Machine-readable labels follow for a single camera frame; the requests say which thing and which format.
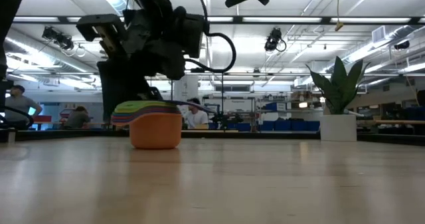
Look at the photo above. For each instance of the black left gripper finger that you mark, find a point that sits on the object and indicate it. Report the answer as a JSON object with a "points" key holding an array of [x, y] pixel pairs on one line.
{"points": [[123, 81], [156, 93]]}

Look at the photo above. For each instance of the green measuring cup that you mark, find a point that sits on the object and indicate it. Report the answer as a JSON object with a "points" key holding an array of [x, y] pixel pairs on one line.
{"points": [[139, 106]]}

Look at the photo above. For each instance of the yellow measuring cup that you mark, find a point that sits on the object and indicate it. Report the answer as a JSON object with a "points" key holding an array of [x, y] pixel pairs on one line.
{"points": [[123, 113]]}

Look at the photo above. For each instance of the orange measuring cup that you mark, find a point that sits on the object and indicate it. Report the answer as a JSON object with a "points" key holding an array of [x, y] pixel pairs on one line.
{"points": [[156, 134]]}

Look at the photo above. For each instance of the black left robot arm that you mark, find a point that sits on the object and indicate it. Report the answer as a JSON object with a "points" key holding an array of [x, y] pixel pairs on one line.
{"points": [[149, 1]]}

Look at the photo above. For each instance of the black background robot arm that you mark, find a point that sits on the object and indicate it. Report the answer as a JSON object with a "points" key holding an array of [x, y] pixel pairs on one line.
{"points": [[225, 119]]}

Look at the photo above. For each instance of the white round pillar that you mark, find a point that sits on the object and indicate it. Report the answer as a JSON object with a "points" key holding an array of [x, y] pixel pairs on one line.
{"points": [[186, 87]]}

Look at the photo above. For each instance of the overhead light bar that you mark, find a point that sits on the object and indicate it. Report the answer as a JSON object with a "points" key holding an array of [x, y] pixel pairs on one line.
{"points": [[282, 19]]}

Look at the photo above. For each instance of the person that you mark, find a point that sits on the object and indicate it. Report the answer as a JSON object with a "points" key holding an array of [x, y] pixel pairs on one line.
{"points": [[20, 104], [77, 119], [197, 117]]}

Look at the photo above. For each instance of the red bench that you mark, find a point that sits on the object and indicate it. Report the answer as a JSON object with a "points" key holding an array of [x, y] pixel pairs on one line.
{"points": [[46, 119]]}

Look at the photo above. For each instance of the background storage shelf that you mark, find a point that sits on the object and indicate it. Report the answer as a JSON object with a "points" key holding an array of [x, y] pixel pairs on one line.
{"points": [[289, 99]]}

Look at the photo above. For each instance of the snake plant in white pot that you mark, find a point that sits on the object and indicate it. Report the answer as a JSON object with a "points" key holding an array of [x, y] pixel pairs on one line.
{"points": [[337, 127]]}

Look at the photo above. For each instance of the background wooden desk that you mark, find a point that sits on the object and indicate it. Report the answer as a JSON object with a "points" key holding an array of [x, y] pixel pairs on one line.
{"points": [[391, 121]]}

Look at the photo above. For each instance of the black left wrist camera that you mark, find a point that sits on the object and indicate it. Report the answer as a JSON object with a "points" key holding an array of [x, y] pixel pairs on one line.
{"points": [[169, 61]]}

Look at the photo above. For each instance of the black ceiling-mounted camera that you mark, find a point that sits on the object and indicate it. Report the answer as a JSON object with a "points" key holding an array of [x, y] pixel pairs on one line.
{"points": [[273, 39], [58, 38]]}

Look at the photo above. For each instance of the black table frame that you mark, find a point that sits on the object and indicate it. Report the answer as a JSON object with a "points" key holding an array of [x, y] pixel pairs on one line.
{"points": [[66, 135]]}

